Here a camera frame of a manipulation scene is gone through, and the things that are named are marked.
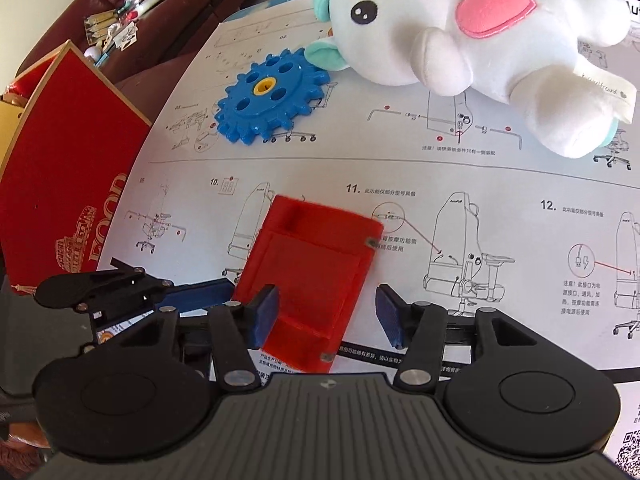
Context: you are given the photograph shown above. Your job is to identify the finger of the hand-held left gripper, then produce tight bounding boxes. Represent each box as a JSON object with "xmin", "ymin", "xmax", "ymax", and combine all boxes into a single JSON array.
[{"xmin": 158, "ymin": 279, "xmax": 236, "ymax": 312}]

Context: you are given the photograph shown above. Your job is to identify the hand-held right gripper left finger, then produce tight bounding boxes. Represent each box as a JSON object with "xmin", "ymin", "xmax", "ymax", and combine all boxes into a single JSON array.
[{"xmin": 117, "ymin": 284, "xmax": 280, "ymax": 392}]

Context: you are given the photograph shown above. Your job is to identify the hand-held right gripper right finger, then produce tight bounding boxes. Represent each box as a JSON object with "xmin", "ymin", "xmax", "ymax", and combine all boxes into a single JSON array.
[{"xmin": 375, "ymin": 283, "xmax": 541, "ymax": 392}]

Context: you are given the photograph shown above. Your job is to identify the red plastic block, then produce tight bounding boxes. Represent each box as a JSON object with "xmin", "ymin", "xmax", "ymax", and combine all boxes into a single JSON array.
[{"xmin": 234, "ymin": 194, "xmax": 385, "ymax": 374}]

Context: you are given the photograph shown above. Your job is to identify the red gold-trimmed box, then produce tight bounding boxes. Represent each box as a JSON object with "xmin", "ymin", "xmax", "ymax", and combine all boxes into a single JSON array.
[{"xmin": 0, "ymin": 42, "xmax": 154, "ymax": 292}]

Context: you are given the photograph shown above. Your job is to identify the blue toy gear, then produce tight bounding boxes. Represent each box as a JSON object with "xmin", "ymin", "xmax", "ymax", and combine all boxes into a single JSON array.
[{"xmin": 214, "ymin": 48, "xmax": 332, "ymax": 145}]

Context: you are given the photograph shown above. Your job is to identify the white unicorn plush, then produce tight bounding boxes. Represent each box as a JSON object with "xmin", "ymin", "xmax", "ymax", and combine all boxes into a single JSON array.
[{"xmin": 291, "ymin": 0, "xmax": 639, "ymax": 160}]

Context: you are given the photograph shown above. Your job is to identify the chair instruction sheet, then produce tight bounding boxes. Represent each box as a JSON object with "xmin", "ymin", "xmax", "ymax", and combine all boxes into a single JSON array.
[{"xmin": 96, "ymin": 0, "xmax": 640, "ymax": 480}]

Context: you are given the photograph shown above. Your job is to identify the clutter of small toys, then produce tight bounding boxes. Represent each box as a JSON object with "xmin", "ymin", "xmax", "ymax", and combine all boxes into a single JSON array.
[{"xmin": 81, "ymin": 0, "xmax": 187, "ymax": 69}]

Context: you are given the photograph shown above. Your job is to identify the brown leather sofa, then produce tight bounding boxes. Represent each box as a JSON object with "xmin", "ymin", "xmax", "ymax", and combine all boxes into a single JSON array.
[{"xmin": 15, "ymin": 0, "xmax": 331, "ymax": 92}]

